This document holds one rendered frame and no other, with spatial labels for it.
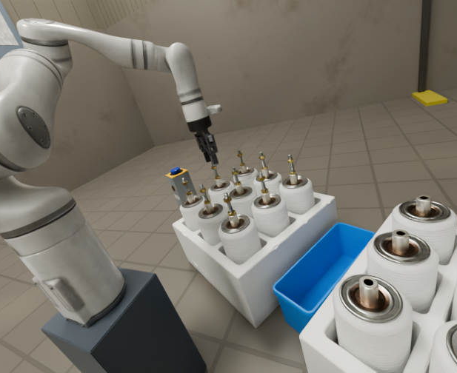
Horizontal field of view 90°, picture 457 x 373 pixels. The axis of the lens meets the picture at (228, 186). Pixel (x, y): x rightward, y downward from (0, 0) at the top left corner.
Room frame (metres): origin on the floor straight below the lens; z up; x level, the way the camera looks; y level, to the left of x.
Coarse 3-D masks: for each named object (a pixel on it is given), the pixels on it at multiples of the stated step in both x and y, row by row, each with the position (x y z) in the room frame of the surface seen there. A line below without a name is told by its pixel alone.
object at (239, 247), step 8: (248, 216) 0.51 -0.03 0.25; (224, 232) 0.47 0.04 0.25; (240, 232) 0.45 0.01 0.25; (248, 232) 0.45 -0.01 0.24; (256, 232) 0.47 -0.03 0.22; (224, 240) 0.46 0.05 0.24; (232, 240) 0.45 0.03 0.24; (240, 240) 0.44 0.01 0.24; (248, 240) 0.45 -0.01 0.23; (256, 240) 0.46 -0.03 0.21; (224, 248) 0.48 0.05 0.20; (232, 248) 0.45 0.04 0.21; (240, 248) 0.45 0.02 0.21; (248, 248) 0.45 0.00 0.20; (256, 248) 0.46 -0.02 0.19; (232, 256) 0.46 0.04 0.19; (240, 256) 0.45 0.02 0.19; (248, 256) 0.45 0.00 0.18; (240, 264) 0.45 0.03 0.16
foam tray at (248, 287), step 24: (312, 216) 0.53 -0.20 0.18; (336, 216) 0.58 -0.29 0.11; (192, 240) 0.59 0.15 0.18; (264, 240) 0.49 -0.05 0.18; (288, 240) 0.47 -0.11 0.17; (312, 240) 0.52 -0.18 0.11; (192, 264) 0.70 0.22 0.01; (216, 264) 0.47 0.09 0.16; (264, 264) 0.43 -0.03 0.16; (288, 264) 0.46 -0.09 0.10; (216, 288) 0.55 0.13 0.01; (240, 288) 0.39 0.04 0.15; (264, 288) 0.42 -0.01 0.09; (240, 312) 0.44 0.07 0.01; (264, 312) 0.41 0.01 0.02
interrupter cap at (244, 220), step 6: (240, 216) 0.52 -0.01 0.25; (246, 216) 0.51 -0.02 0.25; (222, 222) 0.51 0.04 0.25; (228, 222) 0.51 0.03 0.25; (240, 222) 0.49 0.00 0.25; (246, 222) 0.48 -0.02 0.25; (222, 228) 0.49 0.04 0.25; (228, 228) 0.48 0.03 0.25; (234, 228) 0.47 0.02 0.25; (240, 228) 0.46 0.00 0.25
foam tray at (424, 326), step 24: (456, 240) 0.33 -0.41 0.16; (360, 264) 0.33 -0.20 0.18; (456, 264) 0.27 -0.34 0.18; (432, 312) 0.21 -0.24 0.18; (312, 336) 0.23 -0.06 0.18; (336, 336) 0.25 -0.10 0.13; (432, 336) 0.18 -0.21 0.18; (312, 360) 0.22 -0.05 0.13; (336, 360) 0.19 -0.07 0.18; (360, 360) 0.18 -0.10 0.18; (408, 360) 0.16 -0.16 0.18
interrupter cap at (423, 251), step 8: (392, 232) 0.31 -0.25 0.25; (376, 240) 0.30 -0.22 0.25; (384, 240) 0.30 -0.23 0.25; (416, 240) 0.28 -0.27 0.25; (376, 248) 0.29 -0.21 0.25; (384, 248) 0.28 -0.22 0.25; (392, 248) 0.28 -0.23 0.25; (416, 248) 0.26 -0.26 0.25; (424, 248) 0.26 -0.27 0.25; (384, 256) 0.27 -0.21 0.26; (392, 256) 0.26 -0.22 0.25; (400, 256) 0.26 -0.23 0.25; (408, 256) 0.25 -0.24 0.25; (416, 256) 0.25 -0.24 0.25; (424, 256) 0.24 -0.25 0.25; (408, 264) 0.24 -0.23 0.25
